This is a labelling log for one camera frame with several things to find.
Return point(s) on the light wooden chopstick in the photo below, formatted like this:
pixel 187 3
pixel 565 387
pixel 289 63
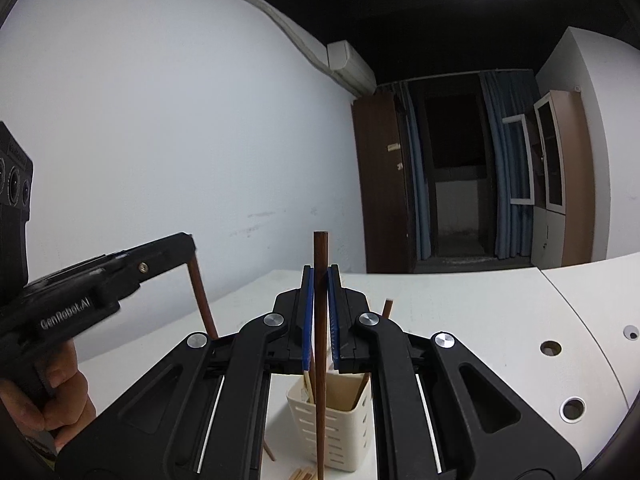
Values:
pixel 307 385

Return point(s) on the brown wooden wardrobe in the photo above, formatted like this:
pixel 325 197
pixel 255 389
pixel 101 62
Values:
pixel 382 185

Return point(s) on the white air conditioner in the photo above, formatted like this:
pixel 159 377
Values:
pixel 350 65

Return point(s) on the dark window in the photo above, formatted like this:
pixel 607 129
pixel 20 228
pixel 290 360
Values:
pixel 455 130

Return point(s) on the beige slotted utensil holder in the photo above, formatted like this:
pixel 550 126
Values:
pixel 345 435

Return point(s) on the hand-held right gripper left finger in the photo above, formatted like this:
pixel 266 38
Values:
pixel 309 320

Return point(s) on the bunch of wooden chopsticks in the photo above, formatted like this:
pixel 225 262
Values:
pixel 302 475

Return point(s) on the tan cabinet with glass doors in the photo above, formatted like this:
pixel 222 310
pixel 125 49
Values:
pixel 575 185

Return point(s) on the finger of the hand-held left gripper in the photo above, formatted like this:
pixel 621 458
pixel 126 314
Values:
pixel 160 257

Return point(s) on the dark brown chopstick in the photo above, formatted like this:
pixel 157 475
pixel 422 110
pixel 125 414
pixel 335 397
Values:
pixel 200 295
pixel 320 260
pixel 387 310

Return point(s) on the blue curtain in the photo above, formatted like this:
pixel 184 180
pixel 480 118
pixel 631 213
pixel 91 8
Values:
pixel 505 100
pixel 417 175

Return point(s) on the person's left hand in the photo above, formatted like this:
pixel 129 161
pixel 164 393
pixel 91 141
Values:
pixel 70 400

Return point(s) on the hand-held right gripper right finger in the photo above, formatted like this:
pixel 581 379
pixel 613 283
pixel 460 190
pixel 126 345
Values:
pixel 334 325

